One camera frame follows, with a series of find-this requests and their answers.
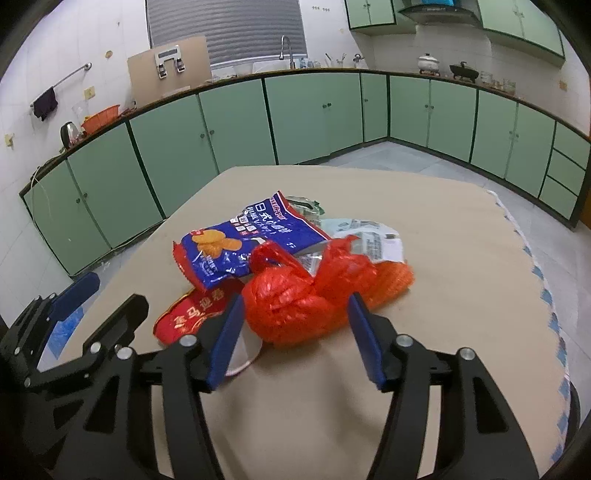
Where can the metal faucet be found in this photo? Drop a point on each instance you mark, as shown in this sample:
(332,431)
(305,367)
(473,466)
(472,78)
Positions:
(292,60)

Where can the utensil holder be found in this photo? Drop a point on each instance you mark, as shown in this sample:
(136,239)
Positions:
(339,62)

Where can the yellow wall socket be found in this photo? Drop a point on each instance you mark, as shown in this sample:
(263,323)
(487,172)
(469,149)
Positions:
(90,92)

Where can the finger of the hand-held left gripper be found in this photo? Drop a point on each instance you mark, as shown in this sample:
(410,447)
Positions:
(76,290)
(122,318)

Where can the white wall switch row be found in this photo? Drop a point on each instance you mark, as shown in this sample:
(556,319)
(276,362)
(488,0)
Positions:
(321,8)

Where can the orange plastic basket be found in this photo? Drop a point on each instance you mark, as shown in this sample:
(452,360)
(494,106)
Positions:
(99,121)

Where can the brown cardboard box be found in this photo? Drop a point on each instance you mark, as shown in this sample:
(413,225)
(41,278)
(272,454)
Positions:
(143,74)

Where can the silver green wrapper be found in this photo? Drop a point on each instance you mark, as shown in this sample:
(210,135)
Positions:
(304,207)

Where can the white cooking pot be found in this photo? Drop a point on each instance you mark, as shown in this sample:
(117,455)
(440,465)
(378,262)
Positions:
(427,62)

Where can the black wok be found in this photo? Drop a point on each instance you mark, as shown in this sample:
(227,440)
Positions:
(463,71)

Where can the blue snack packet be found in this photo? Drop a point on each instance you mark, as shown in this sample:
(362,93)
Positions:
(221,244)

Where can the green wall cabinets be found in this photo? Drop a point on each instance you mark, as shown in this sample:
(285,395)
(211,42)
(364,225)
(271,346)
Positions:
(508,23)

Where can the blue plastic bag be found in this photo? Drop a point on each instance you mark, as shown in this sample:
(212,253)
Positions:
(64,332)

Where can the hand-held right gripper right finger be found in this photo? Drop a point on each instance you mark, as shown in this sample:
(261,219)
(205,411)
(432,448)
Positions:
(367,341)

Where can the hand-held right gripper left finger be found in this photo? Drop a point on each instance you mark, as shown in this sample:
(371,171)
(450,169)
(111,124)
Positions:
(226,341)

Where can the steel electric kettle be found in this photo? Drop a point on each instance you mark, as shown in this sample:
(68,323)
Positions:
(69,134)

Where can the dark cloth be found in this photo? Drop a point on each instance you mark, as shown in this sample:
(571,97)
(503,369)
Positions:
(45,104)

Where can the black range hood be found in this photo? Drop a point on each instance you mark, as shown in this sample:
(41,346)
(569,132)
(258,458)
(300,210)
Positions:
(438,14)

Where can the clear plastic jug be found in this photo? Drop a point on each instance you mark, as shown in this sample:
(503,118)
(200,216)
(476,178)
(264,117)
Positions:
(79,113)

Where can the red plastic bag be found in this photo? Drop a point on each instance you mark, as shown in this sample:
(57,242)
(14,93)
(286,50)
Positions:
(286,304)

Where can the red foil lid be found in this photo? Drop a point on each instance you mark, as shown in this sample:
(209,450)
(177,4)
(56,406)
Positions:
(184,318)

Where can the green base cabinets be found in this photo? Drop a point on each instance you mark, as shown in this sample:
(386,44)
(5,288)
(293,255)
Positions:
(300,115)

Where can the metal towel rail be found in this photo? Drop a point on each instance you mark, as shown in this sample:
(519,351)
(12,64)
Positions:
(74,74)

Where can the pale green plastic packet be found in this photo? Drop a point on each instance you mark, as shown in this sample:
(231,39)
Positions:
(369,235)

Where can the small wall hook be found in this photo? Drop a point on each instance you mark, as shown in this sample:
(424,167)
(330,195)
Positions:
(8,140)

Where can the small silver kettle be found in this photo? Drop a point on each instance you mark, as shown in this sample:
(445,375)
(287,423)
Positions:
(358,60)

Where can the grey window blind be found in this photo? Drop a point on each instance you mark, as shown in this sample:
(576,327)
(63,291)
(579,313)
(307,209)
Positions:
(221,23)

